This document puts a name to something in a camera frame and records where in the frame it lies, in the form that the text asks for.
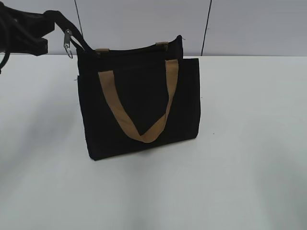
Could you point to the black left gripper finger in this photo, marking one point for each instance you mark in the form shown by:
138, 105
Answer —
36, 47

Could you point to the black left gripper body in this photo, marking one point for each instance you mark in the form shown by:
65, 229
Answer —
16, 27

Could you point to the silver zipper pull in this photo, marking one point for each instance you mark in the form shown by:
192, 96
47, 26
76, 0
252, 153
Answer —
67, 43

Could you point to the black canvas tote bag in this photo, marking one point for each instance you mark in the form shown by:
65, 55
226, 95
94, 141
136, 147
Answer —
141, 86

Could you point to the tan rear bag handle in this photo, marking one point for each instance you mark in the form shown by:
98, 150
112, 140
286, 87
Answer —
149, 48

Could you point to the tan bag handle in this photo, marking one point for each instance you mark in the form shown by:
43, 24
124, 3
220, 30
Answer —
149, 48
107, 80

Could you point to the tan front bag handle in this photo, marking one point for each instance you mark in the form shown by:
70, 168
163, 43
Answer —
107, 80

